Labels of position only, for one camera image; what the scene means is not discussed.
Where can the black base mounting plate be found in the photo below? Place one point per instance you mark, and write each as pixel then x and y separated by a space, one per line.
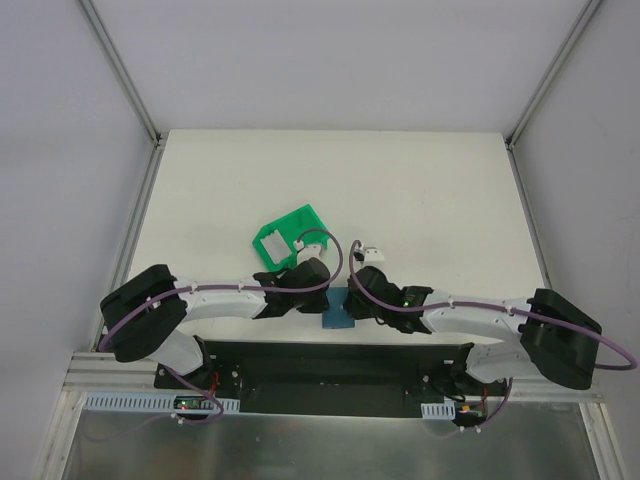
pixel 378 381

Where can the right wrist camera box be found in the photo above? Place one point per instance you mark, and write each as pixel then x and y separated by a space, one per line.
pixel 372 256

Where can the aluminium front rail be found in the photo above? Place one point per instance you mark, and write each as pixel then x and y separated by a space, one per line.
pixel 91 371

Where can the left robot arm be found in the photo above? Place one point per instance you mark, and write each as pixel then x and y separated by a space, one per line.
pixel 143 315

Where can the right aluminium frame post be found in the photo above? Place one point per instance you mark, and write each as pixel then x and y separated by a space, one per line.
pixel 576 33

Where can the aluminium frame post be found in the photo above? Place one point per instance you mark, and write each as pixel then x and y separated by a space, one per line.
pixel 118 68
pixel 576 33

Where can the green plastic bin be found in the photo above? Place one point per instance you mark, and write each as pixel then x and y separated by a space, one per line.
pixel 275 241

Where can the white cable duct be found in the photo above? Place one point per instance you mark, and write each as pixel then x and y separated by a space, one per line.
pixel 158 403
pixel 438 411

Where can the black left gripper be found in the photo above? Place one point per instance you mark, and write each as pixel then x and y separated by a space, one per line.
pixel 319 296

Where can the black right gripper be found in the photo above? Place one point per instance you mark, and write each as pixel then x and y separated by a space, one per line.
pixel 355 300

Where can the left aluminium frame post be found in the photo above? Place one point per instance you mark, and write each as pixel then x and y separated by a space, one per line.
pixel 118 68

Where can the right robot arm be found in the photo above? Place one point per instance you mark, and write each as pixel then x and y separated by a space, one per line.
pixel 544 335

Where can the right white cable duct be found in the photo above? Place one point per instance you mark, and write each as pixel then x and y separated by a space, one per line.
pixel 438 411

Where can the blue leather card holder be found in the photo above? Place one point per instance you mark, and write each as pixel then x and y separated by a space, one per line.
pixel 336 317

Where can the left white cable duct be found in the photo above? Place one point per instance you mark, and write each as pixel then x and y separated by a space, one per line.
pixel 158 403

